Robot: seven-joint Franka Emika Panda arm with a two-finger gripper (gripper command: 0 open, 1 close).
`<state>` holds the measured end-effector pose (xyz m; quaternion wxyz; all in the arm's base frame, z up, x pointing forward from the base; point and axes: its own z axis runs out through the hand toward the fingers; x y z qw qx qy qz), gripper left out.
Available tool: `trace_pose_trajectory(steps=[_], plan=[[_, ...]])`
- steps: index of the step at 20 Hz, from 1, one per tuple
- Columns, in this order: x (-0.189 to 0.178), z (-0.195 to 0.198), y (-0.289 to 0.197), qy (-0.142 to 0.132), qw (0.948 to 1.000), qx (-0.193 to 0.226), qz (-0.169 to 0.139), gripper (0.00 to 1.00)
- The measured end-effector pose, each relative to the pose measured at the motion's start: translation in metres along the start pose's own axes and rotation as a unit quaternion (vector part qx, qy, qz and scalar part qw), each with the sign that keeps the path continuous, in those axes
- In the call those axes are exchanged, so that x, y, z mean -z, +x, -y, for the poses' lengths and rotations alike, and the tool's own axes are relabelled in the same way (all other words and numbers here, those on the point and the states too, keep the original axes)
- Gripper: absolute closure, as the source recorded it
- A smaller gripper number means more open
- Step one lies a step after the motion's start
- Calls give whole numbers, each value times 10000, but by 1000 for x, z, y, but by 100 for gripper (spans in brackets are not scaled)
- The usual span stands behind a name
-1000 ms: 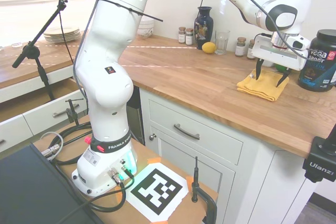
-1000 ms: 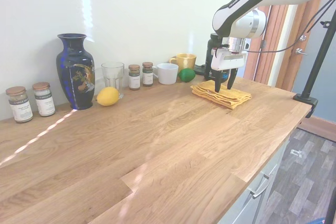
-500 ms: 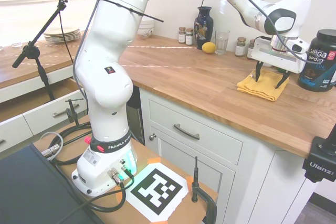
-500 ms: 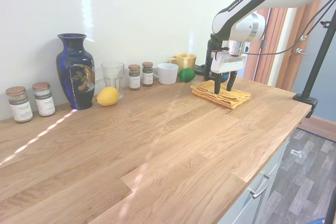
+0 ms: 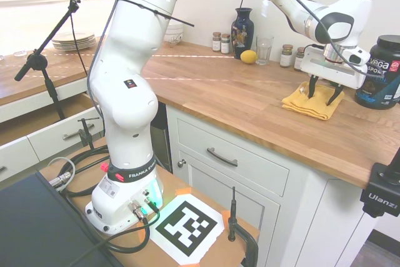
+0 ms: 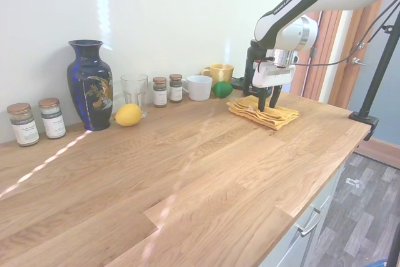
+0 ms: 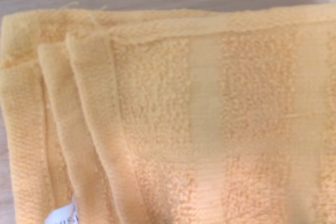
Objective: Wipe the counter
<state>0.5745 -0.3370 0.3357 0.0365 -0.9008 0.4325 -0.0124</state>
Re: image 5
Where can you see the clear drinking glass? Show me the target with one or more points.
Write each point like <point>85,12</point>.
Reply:
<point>265,51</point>

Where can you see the black Vega protein tub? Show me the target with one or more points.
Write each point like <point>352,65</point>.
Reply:
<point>386,90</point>

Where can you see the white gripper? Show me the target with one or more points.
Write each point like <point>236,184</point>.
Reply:
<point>331,71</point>

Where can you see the small clear glass dish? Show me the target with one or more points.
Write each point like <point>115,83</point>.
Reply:
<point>20,53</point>

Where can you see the small black bar clamp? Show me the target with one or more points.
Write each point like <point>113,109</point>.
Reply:
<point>86,134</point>

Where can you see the orange tape piece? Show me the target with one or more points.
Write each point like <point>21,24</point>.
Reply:
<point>183,191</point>
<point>225,214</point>

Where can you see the white drawer cabinet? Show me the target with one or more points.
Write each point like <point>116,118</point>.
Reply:
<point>47,143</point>

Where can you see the white dinner plate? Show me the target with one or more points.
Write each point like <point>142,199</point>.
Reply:
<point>67,47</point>
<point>62,43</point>
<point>64,36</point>

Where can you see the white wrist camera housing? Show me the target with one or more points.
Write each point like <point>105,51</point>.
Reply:
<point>356,57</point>

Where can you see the black under-counter appliance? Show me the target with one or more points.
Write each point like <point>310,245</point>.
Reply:
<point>162,145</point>

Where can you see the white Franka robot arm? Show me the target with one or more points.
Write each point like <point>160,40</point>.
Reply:
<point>125,70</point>

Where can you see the black white fiducial tag sheet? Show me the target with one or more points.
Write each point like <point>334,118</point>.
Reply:
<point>187,228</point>

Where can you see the brown robot mounting board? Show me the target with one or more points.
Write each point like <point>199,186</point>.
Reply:
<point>162,256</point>

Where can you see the black boom stand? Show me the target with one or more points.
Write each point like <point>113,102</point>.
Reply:
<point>51,85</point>

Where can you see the plain white bowl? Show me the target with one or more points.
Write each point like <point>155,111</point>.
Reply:
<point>175,27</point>

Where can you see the white bowl floral print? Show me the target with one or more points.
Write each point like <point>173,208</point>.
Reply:
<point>174,39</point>

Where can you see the metal cabinet knob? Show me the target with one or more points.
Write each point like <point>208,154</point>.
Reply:
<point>182,163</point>

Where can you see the black Ulanzi camera mount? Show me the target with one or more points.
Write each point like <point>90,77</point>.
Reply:
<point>379,192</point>

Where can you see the dark blue vase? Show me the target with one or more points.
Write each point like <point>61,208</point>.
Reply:
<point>242,34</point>

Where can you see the white shaker base cabinet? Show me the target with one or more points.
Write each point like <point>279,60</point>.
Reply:
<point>281,207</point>

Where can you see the yellow lemon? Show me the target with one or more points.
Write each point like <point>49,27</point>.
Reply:
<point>248,57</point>

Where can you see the dark flat control box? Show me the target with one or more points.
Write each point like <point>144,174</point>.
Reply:
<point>40,226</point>

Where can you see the yellow terry towel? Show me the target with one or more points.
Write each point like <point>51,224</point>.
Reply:
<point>298,104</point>

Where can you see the large black bar clamp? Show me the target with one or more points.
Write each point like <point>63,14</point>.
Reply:
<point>232,220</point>

